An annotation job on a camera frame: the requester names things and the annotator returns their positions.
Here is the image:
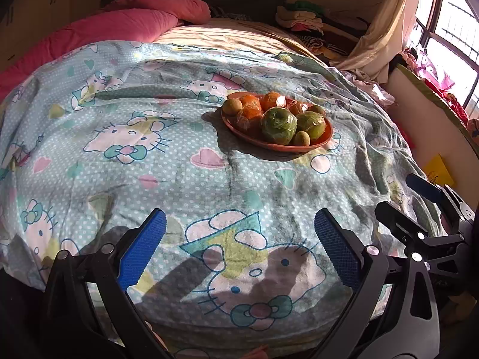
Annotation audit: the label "pink quilt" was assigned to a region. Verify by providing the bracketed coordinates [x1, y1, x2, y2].
[0, 0, 211, 102]

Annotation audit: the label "cream wardrobe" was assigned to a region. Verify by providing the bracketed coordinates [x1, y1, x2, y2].
[0, 0, 75, 69]

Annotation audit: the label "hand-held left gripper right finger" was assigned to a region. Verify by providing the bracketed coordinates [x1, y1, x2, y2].
[310, 208, 441, 359]

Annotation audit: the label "yellow paper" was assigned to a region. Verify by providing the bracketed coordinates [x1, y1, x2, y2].
[425, 153, 456, 188]

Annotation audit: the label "large green citrus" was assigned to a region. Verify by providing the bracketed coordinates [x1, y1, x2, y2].
[261, 107, 298, 146]

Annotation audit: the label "window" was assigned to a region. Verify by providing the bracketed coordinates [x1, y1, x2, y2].
[406, 0, 479, 120]

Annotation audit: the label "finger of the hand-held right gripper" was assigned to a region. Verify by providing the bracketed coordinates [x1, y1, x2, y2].
[374, 201, 429, 245]
[406, 173, 477, 227]

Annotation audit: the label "cream curtain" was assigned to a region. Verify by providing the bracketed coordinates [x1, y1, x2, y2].
[339, 0, 419, 83]

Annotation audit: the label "pile of folded clothes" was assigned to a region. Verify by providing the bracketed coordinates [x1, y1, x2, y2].
[275, 0, 369, 61]

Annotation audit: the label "beige striped bed sheet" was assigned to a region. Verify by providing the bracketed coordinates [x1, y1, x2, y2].
[153, 17, 331, 69]

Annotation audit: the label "dark striped pillow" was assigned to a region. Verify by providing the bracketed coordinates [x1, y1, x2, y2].
[210, 5, 252, 22]

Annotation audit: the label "orange plastic bowl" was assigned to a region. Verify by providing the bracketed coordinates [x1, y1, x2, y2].
[221, 92, 334, 153]

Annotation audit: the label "pink clothes by window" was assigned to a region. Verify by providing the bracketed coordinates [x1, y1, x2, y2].
[402, 48, 479, 135]

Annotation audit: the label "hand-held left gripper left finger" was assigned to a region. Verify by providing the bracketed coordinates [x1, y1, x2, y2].
[45, 208, 176, 359]

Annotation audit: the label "cartoon cat printed blanket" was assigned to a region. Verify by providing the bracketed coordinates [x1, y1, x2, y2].
[0, 40, 447, 359]

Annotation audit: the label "pink floral cloth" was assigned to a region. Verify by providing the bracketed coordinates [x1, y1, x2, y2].
[344, 69, 396, 107]

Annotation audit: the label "small green citrus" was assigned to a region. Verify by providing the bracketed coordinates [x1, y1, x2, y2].
[295, 111, 327, 140]

